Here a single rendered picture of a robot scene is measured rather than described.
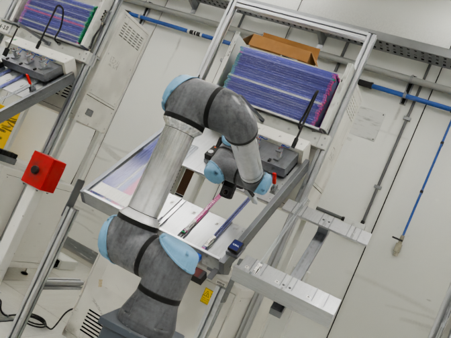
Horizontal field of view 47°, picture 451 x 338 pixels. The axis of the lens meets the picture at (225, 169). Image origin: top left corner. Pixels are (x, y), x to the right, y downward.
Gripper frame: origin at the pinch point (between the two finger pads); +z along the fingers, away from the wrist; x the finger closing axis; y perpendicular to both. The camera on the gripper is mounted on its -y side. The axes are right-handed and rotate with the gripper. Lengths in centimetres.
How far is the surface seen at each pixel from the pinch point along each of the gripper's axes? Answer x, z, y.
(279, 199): -10.0, 11.4, 13.6
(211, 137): 37, 16, 33
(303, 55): 26, 19, 107
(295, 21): 26, -9, 98
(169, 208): 23.7, 3.3, -15.3
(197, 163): 30.8, 10.7, 13.5
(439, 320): -82, 39, 8
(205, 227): 5.9, 3.1, -15.9
